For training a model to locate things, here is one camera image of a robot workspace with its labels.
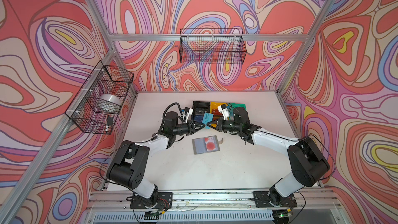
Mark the black plastic bin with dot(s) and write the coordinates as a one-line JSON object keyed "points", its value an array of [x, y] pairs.
{"points": [[199, 110]]}

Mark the black wire basket left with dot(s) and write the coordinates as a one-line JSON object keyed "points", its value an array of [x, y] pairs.
{"points": [[91, 114]]}

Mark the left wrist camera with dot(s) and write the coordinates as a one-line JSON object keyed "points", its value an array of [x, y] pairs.
{"points": [[186, 115]]}

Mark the green plastic bin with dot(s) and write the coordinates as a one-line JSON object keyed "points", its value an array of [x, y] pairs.
{"points": [[236, 107]]}

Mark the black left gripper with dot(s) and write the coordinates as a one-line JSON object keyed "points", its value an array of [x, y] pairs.
{"points": [[190, 128]]}

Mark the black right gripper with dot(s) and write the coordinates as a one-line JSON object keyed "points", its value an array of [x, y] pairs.
{"points": [[218, 126]]}

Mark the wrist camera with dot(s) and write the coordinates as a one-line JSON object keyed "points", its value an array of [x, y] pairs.
{"points": [[226, 116], [186, 115]]}

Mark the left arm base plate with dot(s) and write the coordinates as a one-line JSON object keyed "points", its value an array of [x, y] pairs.
{"points": [[151, 200]]}

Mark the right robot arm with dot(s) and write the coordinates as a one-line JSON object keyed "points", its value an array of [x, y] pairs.
{"points": [[307, 162]]}

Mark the black wire basket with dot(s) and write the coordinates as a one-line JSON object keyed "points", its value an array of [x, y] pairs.
{"points": [[212, 46], [91, 114]]}

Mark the teal VIP card from holder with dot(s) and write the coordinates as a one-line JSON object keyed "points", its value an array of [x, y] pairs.
{"points": [[208, 117]]}

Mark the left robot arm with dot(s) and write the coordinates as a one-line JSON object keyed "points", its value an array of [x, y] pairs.
{"points": [[128, 165]]}

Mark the aluminium front rail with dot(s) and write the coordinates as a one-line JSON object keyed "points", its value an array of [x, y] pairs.
{"points": [[238, 206]]}

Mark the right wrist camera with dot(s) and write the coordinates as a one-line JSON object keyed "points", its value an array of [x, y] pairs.
{"points": [[226, 116]]}

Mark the white april card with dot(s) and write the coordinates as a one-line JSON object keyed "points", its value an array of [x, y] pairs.
{"points": [[211, 144]]}

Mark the silver tape roll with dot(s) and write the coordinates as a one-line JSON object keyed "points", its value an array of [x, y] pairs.
{"points": [[111, 98]]}

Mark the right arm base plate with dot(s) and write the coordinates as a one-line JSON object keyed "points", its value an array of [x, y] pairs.
{"points": [[269, 199]]}

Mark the yellow plastic bin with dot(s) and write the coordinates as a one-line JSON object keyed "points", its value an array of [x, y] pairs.
{"points": [[214, 108]]}

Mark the black wire basket back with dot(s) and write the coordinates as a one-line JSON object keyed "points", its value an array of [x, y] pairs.
{"points": [[212, 46]]}

